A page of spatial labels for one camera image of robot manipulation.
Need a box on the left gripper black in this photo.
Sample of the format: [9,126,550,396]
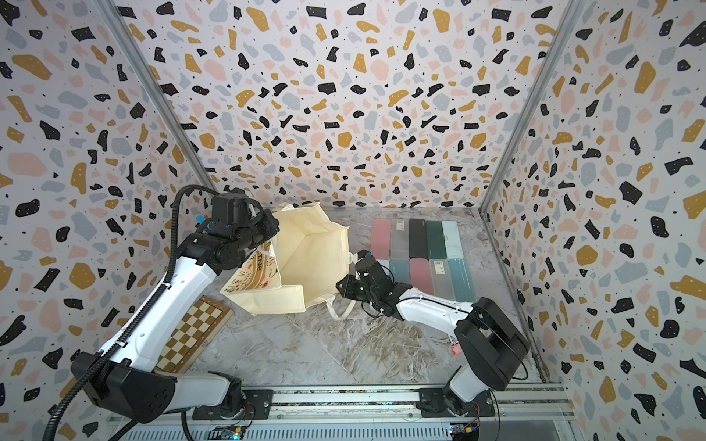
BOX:
[234,208,281,254]

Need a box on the black pencil case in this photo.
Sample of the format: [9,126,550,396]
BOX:
[408,219,428,259]

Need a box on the translucent grey pencil case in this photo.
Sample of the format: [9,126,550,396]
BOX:
[390,219,409,260]

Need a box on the clear frosted pencil case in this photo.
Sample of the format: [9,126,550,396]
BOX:
[429,259,456,301]

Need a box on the dark green book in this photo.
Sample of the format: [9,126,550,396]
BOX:
[426,220,447,260]

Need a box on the cream floral canvas bag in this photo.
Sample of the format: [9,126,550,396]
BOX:
[220,203,355,321]

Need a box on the light mint pencil case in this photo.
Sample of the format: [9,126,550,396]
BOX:
[441,220,464,260]

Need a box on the teal translucent pencil case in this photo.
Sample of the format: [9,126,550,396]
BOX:
[448,258,477,303]

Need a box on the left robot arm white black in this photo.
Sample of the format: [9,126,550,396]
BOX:
[71,209,279,423]

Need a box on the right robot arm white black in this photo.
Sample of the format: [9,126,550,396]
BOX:
[336,255,530,417]

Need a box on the wooden chessboard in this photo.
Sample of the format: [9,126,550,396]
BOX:
[156,296,233,374]

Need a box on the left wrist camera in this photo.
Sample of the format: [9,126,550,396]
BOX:
[210,189,264,228]

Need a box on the black corrugated cable conduit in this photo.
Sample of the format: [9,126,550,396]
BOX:
[40,184,222,441]

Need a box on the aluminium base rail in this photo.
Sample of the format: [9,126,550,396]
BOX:
[125,383,582,440]

